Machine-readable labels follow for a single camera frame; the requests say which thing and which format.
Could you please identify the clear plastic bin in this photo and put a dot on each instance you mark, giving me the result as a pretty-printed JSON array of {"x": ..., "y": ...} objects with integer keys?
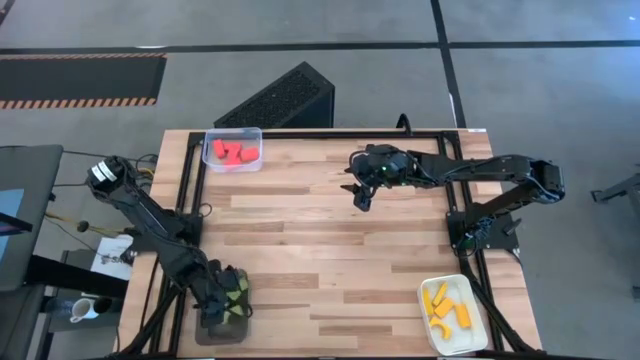
[{"x": 210, "y": 165}]

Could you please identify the dark grey monitor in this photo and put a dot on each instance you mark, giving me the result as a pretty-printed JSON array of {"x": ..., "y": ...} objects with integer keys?
[{"x": 35, "y": 170}]

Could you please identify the black aluminium table frame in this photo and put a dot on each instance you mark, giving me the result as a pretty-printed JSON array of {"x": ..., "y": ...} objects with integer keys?
[{"x": 350, "y": 134}]

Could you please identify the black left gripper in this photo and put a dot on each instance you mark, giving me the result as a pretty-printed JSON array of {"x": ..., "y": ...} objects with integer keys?
[{"x": 217, "y": 290}]

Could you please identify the dark round cup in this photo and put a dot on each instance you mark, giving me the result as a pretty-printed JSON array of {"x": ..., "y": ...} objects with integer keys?
[{"x": 105, "y": 305}]

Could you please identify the black curved hook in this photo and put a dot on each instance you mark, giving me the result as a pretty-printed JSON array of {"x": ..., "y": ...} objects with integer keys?
[{"x": 404, "y": 122}]

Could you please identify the white printed paper sheet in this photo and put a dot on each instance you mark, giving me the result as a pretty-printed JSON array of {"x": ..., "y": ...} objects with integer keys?
[{"x": 112, "y": 260}]

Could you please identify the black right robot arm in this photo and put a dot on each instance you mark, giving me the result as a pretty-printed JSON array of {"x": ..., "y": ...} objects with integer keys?
[{"x": 475, "y": 167}]

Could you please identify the white coffee mug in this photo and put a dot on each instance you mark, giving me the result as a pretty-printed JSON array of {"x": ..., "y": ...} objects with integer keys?
[{"x": 82, "y": 310}]

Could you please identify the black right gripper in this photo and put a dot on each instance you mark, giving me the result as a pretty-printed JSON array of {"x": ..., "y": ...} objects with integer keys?
[{"x": 382, "y": 167}]

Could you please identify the dark grey tray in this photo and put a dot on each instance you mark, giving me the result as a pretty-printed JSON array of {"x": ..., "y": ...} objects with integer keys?
[{"x": 235, "y": 335}]

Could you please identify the white plastic bin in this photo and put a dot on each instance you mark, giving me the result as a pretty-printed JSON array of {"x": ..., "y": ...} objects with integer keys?
[{"x": 470, "y": 290}]

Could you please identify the black mesh computer case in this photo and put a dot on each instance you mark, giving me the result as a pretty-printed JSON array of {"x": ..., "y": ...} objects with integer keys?
[{"x": 285, "y": 95}]

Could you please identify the dark side cart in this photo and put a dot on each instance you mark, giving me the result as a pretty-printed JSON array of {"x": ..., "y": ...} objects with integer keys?
[{"x": 65, "y": 274}]

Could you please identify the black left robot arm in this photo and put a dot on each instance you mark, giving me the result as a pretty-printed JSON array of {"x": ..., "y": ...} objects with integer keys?
[{"x": 150, "y": 220}]

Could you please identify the black hazard-striped floor mat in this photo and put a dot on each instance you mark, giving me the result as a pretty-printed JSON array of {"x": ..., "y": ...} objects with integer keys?
[{"x": 75, "y": 77}]

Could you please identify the yellow wooden arch block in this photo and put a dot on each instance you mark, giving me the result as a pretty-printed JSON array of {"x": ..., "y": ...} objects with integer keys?
[{"x": 444, "y": 327}]

